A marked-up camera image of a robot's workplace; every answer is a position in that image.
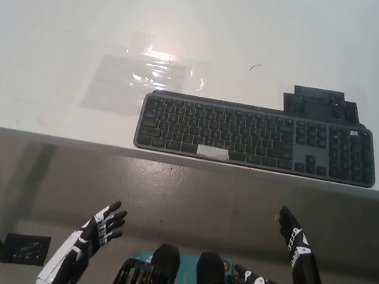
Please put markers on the wrinkled clear plastic film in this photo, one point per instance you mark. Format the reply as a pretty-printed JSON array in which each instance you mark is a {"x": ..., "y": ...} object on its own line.
[{"x": 175, "y": 48}]

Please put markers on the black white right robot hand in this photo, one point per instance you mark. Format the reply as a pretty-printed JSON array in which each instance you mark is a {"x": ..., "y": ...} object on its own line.
[{"x": 301, "y": 257}]

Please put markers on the white tape strip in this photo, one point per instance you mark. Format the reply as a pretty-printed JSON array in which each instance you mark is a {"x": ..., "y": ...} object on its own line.
[{"x": 212, "y": 152}]

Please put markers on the thin dark curved strand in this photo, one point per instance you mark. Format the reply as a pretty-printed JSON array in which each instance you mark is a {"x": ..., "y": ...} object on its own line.
[{"x": 255, "y": 66}]

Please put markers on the grey clear plastic sheet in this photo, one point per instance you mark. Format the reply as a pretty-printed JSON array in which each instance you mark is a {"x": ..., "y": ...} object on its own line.
[{"x": 118, "y": 87}]

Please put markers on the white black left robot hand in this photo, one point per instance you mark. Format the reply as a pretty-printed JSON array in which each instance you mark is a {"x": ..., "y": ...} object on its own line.
[{"x": 96, "y": 231}]

